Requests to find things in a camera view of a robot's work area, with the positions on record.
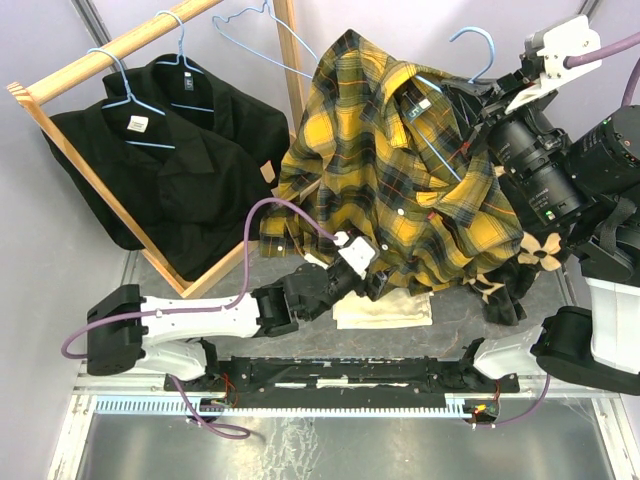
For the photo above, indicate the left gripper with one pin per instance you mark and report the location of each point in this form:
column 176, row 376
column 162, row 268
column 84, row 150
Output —
column 372, row 288

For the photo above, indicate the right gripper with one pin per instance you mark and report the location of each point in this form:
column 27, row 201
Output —
column 469, row 99

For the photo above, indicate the yellow plaid shirt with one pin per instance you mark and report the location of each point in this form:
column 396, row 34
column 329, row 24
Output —
column 379, row 151

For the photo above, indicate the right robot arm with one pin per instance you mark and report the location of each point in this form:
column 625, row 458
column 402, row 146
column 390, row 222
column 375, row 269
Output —
column 596, row 347

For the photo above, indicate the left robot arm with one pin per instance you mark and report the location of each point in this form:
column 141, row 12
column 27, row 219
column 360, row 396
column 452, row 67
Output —
column 171, row 336

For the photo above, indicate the rear black shirt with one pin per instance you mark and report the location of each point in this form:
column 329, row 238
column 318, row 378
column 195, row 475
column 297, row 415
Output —
column 259, row 129

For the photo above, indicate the black shirt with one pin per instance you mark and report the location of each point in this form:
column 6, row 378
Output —
column 259, row 129
column 188, row 188

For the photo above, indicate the front black shirt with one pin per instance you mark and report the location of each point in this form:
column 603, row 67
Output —
column 188, row 188

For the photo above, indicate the blue hanger rear shirt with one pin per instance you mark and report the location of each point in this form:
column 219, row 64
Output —
column 182, row 62

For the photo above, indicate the blue hanger shirt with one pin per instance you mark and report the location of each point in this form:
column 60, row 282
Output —
column 182, row 62
column 130, row 97

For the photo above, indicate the blue hanger front shirt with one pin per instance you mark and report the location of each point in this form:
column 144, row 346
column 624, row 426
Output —
column 130, row 97

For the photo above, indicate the cream folded cloth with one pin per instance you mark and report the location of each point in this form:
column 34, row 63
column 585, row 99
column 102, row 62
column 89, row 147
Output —
column 397, row 309

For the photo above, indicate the black floral blanket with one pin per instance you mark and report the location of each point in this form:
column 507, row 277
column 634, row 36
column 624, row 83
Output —
column 542, row 249

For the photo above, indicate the wooden clothes rack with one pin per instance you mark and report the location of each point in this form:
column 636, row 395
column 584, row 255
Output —
column 106, row 209

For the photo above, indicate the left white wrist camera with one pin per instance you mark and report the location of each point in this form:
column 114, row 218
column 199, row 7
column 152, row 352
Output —
column 358, row 251

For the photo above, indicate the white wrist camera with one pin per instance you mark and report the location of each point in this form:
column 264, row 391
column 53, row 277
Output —
column 358, row 251
column 545, row 54

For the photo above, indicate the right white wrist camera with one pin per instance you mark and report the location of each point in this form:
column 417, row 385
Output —
column 545, row 54

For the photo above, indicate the white cable duct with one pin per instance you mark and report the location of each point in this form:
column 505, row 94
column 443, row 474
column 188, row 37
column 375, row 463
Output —
column 175, row 405

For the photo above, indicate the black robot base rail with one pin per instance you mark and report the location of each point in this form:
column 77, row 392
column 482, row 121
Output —
column 335, row 382

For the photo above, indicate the empty blue wire hanger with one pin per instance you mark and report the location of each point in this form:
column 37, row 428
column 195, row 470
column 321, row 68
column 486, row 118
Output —
column 266, row 30

